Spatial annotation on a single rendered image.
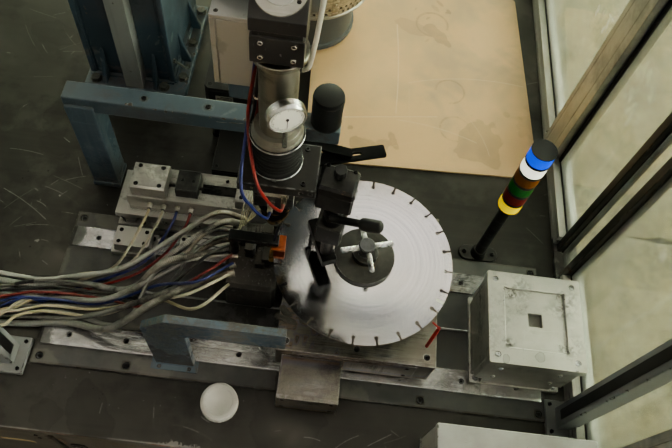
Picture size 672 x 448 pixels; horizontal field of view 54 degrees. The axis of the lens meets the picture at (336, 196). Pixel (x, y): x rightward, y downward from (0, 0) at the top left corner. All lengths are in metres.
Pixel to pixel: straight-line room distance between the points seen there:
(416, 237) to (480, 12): 0.87
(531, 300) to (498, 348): 0.12
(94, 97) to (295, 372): 0.63
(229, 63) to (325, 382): 0.65
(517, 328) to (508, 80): 0.75
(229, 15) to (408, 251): 0.61
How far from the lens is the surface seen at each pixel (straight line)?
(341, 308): 1.18
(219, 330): 1.12
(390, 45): 1.80
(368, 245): 1.17
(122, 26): 1.52
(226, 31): 0.83
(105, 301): 1.33
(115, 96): 1.31
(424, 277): 1.23
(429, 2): 1.94
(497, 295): 1.31
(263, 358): 1.34
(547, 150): 1.17
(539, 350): 1.30
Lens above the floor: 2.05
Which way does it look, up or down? 59 degrees down
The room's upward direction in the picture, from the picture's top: 11 degrees clockwise
